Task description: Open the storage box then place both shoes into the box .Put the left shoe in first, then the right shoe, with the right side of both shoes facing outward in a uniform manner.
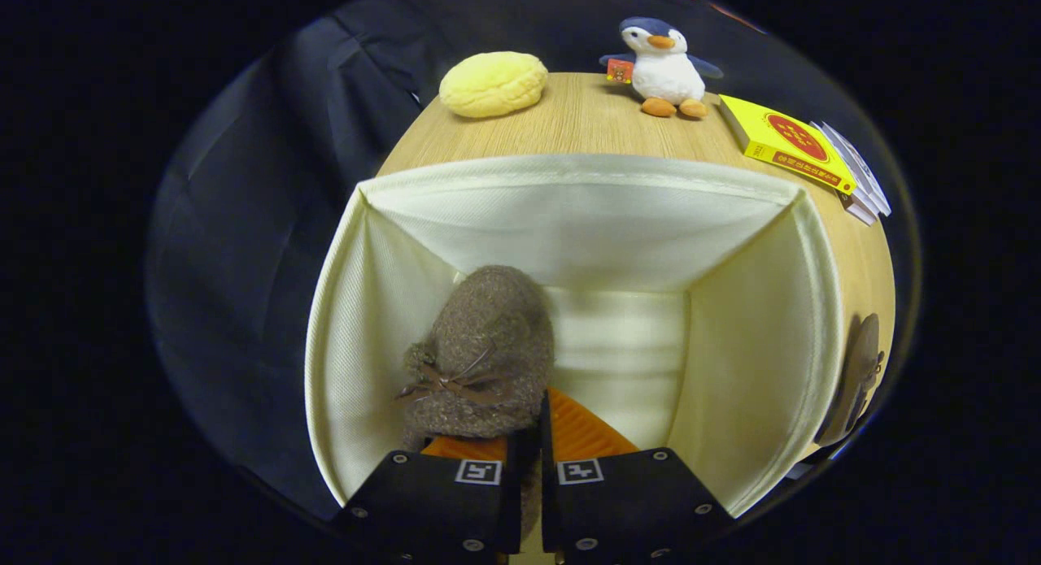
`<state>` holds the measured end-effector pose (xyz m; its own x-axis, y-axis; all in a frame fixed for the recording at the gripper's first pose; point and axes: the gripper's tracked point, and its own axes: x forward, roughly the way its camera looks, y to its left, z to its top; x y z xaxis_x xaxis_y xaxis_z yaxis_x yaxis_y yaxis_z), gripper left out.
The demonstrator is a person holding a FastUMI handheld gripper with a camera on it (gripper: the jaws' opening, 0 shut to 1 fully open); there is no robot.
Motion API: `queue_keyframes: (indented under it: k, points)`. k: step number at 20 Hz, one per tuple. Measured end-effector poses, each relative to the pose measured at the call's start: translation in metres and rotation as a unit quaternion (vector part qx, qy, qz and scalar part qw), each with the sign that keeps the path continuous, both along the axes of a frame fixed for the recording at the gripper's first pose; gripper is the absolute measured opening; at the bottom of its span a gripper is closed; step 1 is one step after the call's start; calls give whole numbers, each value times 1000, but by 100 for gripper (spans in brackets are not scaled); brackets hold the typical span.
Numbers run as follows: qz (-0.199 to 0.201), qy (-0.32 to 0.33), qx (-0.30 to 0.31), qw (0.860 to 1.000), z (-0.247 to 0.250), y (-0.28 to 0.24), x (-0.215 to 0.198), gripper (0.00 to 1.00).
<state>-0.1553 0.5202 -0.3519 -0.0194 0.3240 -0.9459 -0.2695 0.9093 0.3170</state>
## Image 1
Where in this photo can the beige fabric storage box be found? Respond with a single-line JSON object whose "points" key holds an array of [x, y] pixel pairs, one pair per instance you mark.
{"points": [[585, 223]]}

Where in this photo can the blue white penguin plush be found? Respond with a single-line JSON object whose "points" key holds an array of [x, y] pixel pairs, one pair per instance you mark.
{"points": [[667, 73]]}

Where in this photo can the yellow bread plush toy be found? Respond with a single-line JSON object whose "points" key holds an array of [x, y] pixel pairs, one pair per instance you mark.
{"points": [[493, 84]]}

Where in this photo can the black backdrop cloth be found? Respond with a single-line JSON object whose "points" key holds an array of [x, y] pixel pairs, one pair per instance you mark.
{"points": [[244, 223]]}

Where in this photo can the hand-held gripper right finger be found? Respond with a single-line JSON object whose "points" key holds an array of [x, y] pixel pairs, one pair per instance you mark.
{"points": [[548, 484]]}

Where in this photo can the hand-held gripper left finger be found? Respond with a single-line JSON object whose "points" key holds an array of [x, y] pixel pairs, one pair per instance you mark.
{"points": [[512, 500]]}

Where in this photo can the yellow book red circle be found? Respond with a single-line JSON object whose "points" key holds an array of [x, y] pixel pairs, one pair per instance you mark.
{"points": [[785, 142]]}

